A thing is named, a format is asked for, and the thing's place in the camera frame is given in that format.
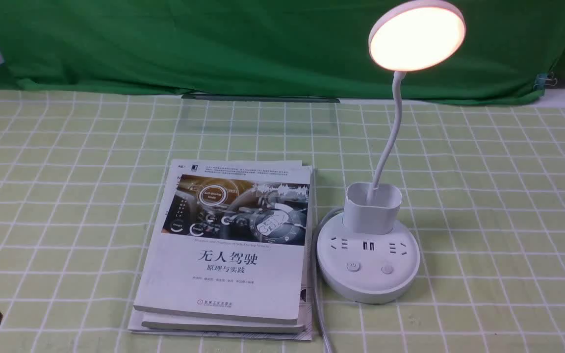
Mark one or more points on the white desk lamp with base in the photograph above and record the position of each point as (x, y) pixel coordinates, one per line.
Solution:
(364, 253)

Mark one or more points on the top white self-driving book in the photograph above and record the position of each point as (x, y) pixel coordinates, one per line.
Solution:
(223, 274)

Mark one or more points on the clear acrylic sheet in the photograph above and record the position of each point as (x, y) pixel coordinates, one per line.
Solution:
(234, 115)

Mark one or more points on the green backdrop cloth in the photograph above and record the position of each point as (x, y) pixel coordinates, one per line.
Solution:
(269, 48)

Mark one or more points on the middle white book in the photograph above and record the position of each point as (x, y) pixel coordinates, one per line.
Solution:
(223, 324)

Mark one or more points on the bottom thin white book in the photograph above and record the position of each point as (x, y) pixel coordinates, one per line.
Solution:
(307, 314)

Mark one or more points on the green checkered tablecloth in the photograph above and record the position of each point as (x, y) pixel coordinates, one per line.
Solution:
(81, 178)

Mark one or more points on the blue binder clip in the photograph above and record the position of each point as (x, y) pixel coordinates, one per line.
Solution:
(545, 80)

